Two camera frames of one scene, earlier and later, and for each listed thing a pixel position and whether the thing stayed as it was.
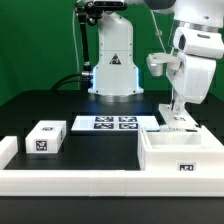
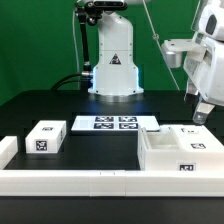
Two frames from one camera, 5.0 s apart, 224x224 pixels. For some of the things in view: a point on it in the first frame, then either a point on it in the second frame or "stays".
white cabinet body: (179, 150) stays
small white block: (183, 120) → (194, 138)
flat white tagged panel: (118, 123) stays
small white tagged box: (46, 137) stays
